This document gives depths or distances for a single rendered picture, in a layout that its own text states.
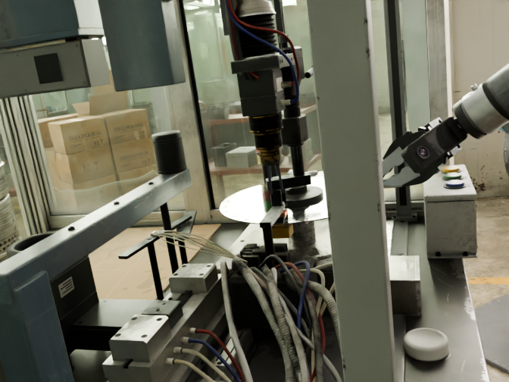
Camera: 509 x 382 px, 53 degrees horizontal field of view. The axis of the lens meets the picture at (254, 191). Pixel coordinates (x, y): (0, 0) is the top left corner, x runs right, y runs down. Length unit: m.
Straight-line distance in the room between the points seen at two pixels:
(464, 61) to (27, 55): 3.39
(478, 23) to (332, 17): 3.73
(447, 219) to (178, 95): 0.86
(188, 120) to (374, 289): 1.27
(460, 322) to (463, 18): 3.23
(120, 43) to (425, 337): 0.69
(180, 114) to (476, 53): 2.83
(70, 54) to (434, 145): 0.65
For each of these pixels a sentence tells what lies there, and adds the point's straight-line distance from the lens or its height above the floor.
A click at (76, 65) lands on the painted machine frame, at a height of 1.27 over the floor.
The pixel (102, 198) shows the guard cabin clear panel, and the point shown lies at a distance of 1.85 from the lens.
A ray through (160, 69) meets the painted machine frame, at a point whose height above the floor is 1.24.
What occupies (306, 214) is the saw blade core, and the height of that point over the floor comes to 0.95.
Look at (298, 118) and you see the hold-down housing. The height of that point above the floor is 1.13.
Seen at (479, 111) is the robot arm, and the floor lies 1.12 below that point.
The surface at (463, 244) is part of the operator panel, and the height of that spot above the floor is 0.78.
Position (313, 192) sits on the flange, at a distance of 1.06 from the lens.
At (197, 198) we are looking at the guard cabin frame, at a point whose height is 0.83.
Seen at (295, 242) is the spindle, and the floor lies 0.86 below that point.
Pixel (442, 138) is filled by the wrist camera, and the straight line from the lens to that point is 0.89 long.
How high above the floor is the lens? 1.24
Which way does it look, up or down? 14 degrees down
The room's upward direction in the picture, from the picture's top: 8 degrees counter-clockwise
